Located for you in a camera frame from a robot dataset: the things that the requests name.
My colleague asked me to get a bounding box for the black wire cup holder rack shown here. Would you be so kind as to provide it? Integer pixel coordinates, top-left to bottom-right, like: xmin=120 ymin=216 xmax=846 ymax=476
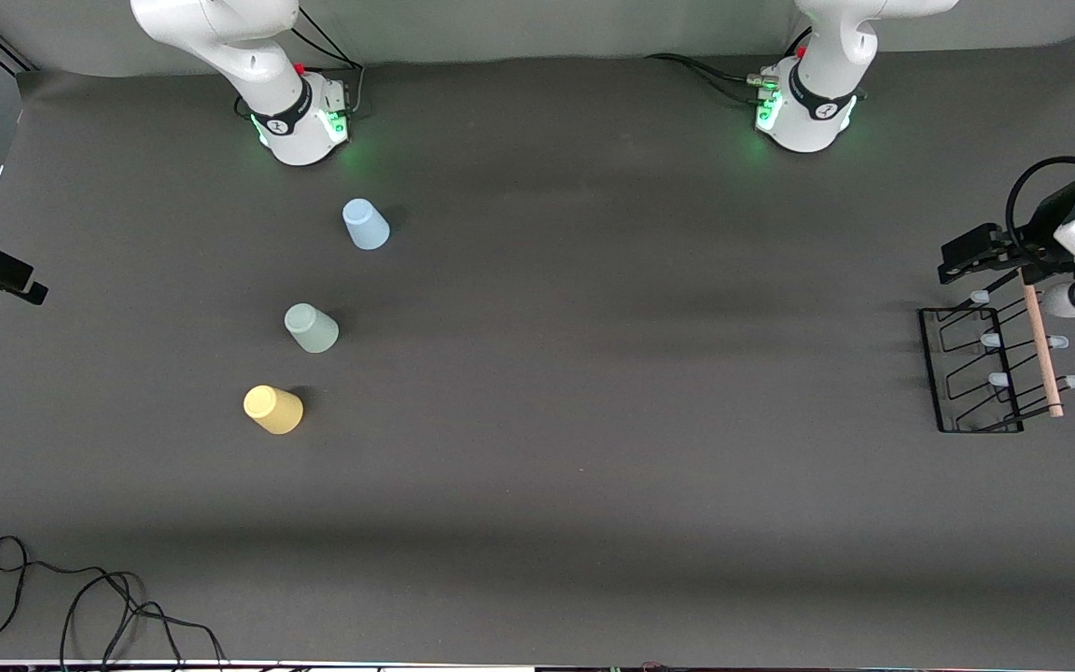
xmin=918 ymin=271 xmax=1075 ymax=435

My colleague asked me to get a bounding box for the yellow plastic cup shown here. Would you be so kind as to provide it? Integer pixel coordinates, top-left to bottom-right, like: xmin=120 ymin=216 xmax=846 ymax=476
xmin=243 ymin=385 xmax=305 ymax=436

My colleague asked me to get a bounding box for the pale green plastic cup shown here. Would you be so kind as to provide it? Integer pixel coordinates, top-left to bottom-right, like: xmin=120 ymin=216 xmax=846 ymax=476
xmin=284 ymin=302 xmax=341 ymax=355

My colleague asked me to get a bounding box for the pale blue plastic cup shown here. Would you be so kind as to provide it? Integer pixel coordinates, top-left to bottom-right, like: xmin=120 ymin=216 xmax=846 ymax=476
xmin=342 ymin=198 xmax=391 ymax=251

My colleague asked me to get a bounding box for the dark grey table mat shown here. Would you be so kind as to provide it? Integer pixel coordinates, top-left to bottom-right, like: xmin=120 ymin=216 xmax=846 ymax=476
xmin=0 ymin=33 xmax=1075 ymax=665

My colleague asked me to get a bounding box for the black arm base cable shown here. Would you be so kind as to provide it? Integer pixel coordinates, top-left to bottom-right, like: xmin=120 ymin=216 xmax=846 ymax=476
xmin=645 ymin=53 xmax=772 ymax=105
xmin=234 ymin=5 xmax=366 ymax=122

